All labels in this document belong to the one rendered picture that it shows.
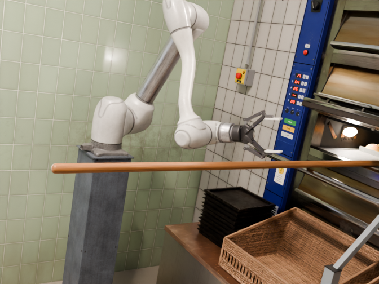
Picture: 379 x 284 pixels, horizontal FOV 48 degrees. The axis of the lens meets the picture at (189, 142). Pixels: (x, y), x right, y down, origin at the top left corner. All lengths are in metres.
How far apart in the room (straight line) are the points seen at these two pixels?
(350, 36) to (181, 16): 0.84
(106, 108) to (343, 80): 1.17
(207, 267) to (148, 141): 1.00
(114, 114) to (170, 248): 0.84
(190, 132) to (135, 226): 1.41
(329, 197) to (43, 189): 1.60
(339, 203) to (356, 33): 0.82
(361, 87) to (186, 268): 1.27
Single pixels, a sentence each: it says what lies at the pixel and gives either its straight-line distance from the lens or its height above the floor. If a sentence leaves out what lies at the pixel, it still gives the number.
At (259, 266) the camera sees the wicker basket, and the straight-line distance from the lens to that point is 1.96.
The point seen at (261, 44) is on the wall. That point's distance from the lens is 2.71.
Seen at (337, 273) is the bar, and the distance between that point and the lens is 1.57.
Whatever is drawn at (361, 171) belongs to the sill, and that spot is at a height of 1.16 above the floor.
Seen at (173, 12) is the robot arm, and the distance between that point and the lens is 1.97.
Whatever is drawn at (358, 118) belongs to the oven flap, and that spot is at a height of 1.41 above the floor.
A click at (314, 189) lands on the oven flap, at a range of 2.33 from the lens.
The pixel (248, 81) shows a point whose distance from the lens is 2.69.
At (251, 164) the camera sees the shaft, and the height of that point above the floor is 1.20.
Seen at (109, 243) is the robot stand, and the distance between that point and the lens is 2.33.
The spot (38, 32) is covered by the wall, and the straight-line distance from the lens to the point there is 2.46.
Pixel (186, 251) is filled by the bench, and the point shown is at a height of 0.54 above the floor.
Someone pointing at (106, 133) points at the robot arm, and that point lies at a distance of 2.11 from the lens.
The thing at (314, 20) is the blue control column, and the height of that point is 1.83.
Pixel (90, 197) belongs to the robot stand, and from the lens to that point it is 2.15.
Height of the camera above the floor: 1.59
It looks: 13 degrees down
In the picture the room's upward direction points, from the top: 10 degrees clockwise
